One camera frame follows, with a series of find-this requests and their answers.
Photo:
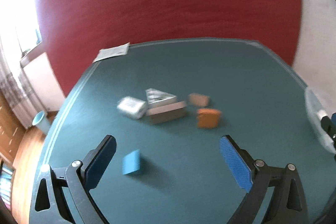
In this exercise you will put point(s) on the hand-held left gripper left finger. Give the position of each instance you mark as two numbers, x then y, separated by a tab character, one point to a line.
101	161

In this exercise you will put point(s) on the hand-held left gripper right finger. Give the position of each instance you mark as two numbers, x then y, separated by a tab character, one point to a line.
235	163

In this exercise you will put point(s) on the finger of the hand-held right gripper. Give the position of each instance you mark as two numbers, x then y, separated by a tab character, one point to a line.
329	125

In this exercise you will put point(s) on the clear plastic container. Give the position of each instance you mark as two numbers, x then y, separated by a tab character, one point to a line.
313	108

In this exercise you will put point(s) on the blue block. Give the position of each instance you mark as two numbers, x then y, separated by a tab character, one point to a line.
131	162

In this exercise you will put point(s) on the plain orange wooden block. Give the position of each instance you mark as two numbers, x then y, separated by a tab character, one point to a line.
208	119

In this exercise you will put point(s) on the small white block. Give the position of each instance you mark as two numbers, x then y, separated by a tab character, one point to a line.
131	107

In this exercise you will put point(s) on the beige wooden block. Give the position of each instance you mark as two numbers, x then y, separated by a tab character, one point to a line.
198	100

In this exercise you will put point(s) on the brown wooden block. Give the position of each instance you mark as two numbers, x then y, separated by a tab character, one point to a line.
168	113

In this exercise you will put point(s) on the small striped triangular block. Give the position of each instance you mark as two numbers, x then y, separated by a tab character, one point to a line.
157	96

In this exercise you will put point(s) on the light blue bin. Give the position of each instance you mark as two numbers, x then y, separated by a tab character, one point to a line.
40	123

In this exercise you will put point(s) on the bookshelf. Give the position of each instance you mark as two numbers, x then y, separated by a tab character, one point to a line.
5	182

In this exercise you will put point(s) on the patterned curtain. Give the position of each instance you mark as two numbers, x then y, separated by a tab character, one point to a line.
15	98

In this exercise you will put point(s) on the white paper card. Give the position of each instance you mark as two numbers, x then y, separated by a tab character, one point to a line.
113	52

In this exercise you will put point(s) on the bright window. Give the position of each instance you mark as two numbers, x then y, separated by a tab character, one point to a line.
23	16

